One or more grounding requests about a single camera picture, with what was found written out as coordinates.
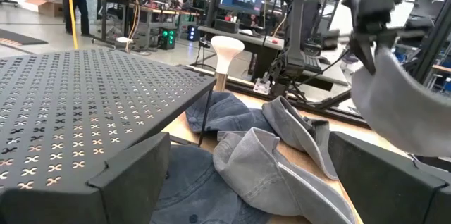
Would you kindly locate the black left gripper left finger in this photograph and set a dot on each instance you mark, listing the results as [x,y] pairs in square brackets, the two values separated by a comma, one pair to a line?
[70,206]

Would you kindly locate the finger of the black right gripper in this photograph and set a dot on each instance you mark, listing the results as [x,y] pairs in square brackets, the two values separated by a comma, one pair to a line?
[387,40]
[364,53]

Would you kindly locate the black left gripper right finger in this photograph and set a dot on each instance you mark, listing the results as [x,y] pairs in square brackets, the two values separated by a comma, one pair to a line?
[394,196]

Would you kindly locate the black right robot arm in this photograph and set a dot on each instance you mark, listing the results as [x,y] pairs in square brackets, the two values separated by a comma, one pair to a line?
[296,34]

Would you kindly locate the white mushroom-shaped hat stand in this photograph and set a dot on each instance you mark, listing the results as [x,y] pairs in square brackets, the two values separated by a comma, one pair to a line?
[226,49]

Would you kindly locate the black perforated metal shelf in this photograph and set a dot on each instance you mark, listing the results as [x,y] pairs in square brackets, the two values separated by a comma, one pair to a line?
[70,93]

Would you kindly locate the grey desk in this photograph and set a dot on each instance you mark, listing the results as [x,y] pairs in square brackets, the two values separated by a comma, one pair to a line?
[243,39]

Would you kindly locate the black box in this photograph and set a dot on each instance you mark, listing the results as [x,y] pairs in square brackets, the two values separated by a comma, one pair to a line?
[226,26]

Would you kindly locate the blue-lit computer tower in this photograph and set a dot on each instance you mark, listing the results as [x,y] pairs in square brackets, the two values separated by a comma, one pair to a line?
[193,33]

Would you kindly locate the black floor mat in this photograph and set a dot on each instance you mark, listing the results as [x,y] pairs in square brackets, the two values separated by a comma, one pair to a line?
[17,37]

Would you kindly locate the green-lit computer tower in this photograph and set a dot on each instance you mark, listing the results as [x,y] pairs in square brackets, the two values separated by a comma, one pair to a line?
[167,38]

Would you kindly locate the cardboard box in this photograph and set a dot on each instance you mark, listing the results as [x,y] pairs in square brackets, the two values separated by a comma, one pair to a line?
[47,6]

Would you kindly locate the black frame post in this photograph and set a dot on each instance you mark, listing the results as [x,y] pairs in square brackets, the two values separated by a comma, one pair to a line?
[431,44]

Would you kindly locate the black frame rail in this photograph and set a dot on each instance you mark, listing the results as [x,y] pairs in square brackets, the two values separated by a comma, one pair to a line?
[317,107]

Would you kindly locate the white corner bracket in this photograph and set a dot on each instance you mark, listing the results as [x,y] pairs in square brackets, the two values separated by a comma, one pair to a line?
[261,86]

